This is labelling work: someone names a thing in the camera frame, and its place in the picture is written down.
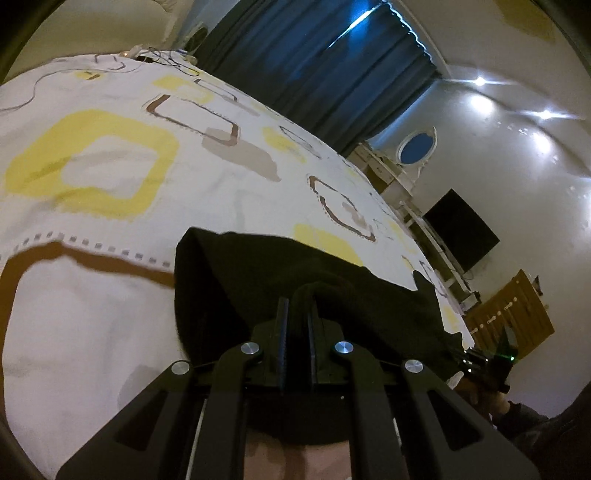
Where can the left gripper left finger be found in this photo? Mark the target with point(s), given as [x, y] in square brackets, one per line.
[190, 422]

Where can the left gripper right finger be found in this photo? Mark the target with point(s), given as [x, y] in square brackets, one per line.
[379, 384]

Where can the black pants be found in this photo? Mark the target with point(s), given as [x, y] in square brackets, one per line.
[228, 284]

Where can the person right hand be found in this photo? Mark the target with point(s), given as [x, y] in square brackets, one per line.
[489, 404]

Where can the wooden cabinet door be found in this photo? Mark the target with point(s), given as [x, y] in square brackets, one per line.
[518, 306]

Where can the white tv console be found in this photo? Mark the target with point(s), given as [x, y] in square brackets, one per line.
[446, 266]

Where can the black flat television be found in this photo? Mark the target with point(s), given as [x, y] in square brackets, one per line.
[464, 233]

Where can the white dressing table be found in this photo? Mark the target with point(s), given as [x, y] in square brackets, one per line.
[387, 177]

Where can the patterned white bed sheet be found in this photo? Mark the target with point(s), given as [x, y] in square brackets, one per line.
[105, 163]

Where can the dark blue curtain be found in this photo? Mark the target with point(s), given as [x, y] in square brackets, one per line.
[342, 70]

